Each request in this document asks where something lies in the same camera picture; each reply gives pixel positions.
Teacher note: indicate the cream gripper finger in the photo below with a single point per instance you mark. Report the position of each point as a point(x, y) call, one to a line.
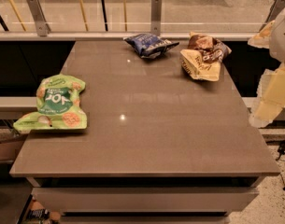
point(270, 98)
point(263, 40)

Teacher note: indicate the brown and cream chip bag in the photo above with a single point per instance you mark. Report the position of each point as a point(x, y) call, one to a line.
point(203, 57)

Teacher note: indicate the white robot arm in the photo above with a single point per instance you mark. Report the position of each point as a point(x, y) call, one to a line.
point(277, 50)

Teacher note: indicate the blue chip bag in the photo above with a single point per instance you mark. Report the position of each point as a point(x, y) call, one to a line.
point(149, 46)

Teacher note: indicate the green rice chip bag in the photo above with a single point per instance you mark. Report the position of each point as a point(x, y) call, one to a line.
point(58, 106)

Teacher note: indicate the yellow pole right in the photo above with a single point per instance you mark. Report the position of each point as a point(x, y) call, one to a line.
point(125, 15)

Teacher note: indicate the yellow pole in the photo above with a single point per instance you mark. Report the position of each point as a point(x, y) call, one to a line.
point(125, 15)
point(83, 15)
point(14, 18)

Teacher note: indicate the black pole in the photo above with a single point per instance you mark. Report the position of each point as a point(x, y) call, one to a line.
point(104, 14)

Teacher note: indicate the yellow pole middle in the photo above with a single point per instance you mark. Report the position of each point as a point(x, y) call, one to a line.
point(83, 15)

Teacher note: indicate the grey table drawer front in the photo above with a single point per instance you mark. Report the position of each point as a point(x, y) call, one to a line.
point(154, 200)

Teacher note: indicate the yellow pole left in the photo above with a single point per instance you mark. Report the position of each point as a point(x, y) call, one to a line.
point(14, 18)

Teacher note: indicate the cardboard box with items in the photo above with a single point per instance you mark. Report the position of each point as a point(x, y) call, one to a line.
point(35, 213)

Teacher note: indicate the metal railing post right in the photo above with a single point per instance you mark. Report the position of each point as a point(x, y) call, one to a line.
point(277, 8)

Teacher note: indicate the metal railing post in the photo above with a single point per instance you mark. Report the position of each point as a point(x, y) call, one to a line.
point(156, 16)
point(42, 27)
point(277, 8)

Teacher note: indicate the metal railing post middle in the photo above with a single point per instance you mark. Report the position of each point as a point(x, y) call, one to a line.
point(156, 16)

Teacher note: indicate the horizontal metal rail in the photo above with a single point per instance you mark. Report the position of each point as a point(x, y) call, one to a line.
point(68, 36)

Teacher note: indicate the metal railing post left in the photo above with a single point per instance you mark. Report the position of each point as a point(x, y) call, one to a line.
point(42, 27)

